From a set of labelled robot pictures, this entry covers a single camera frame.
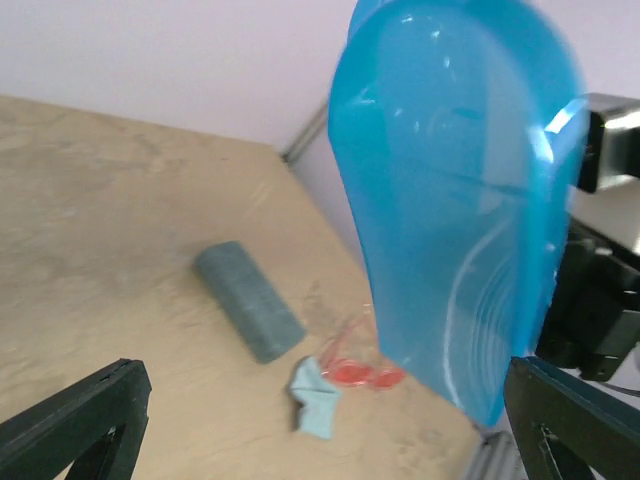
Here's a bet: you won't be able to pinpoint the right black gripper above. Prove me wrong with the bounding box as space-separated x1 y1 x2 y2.
535 219 639 382

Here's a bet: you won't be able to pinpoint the blue cleaning cloth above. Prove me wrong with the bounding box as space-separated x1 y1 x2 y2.
287 356 342 440

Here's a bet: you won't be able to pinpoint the grey-blue teal-lined glasses case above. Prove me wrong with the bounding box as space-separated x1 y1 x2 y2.
193 241 306 364

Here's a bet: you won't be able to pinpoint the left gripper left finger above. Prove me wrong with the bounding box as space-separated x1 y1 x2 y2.
1 359 152 479

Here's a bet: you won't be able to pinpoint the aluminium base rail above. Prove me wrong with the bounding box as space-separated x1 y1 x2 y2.
463 431 526 480

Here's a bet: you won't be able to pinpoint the right aluminium frame post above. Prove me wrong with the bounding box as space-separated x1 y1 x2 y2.
281 99 328 165

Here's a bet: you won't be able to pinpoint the red translucent sunglasses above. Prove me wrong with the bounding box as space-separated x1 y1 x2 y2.
317 314 405 392

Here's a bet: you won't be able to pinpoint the blue hard glasses case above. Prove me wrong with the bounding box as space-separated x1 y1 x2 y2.
328 1 589 427

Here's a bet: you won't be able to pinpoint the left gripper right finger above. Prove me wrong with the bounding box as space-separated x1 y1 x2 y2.
504 357 639 479

